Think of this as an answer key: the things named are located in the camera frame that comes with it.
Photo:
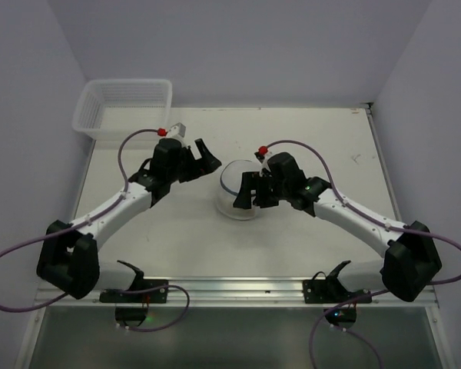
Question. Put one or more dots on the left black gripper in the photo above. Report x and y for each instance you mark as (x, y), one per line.
(192, 165)

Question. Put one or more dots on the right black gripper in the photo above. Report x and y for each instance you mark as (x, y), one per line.
(261, 190)

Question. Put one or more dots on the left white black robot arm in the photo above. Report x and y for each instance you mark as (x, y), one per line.
(69, 255)

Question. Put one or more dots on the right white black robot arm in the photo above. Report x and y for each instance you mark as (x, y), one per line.
(408, 260)

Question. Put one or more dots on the white plastic mesh basket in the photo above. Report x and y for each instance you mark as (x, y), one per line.
(111, 109)

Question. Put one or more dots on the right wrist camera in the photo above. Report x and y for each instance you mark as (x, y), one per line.
(263, 154)

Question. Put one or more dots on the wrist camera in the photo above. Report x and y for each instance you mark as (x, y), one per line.
(176, 131)
(263, 154)

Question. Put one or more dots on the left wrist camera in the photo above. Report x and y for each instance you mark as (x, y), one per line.
(176, 131)

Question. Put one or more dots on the aluminium mounting rail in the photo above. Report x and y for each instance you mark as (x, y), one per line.
(233, 292)

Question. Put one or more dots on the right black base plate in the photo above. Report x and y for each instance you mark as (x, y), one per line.
(326, 289)

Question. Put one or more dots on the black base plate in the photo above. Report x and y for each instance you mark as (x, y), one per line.
(326, 289)
(148, 291)

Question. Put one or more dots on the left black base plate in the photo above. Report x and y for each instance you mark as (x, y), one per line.
(148, 291)

